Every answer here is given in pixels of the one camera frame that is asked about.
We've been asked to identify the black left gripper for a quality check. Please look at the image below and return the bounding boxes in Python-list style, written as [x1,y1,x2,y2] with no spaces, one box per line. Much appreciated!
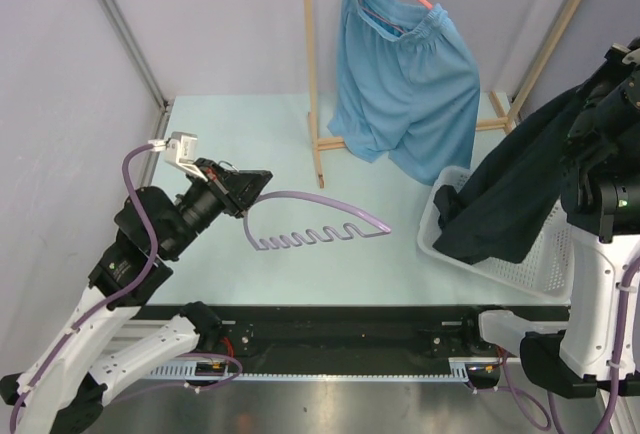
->
[164,156,274,257]

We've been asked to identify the purple plastic hanger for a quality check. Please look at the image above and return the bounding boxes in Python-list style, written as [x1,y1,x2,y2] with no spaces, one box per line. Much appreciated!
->
[243,190,392,253]

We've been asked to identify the dark navy shorts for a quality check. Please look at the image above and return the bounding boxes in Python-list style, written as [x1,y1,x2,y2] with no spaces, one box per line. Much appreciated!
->
[433,85,582,265]

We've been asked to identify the light blue shorts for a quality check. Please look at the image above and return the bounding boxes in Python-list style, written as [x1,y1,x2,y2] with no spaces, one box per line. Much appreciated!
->
[328,0,481,185]

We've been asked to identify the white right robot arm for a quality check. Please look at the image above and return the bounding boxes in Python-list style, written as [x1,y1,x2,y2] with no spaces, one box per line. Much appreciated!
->
[461,39,639,399]

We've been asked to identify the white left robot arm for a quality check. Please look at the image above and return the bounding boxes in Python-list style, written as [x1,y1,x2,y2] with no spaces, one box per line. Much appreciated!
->
[1,158,273,433]

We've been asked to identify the wooden clothes rack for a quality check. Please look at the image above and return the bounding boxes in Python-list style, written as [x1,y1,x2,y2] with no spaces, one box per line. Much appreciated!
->
[309,0,566,186]

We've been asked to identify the white plastic laundry basket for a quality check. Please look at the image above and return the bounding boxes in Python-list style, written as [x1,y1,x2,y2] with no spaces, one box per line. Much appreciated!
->
[416,165,576,305]

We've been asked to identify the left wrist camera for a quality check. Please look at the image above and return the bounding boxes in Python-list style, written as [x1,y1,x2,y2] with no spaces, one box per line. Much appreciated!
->
[147,131,207,180]

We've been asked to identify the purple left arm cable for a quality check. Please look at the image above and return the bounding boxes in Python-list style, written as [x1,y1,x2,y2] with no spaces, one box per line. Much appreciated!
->
[9,143,171,430]

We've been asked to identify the aluminium frame post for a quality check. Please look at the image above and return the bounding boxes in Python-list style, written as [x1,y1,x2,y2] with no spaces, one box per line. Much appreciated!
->
[97,0,169,113]

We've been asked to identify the white cable duct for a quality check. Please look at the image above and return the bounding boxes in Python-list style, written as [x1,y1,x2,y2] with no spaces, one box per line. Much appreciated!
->
[142,358,499,386]

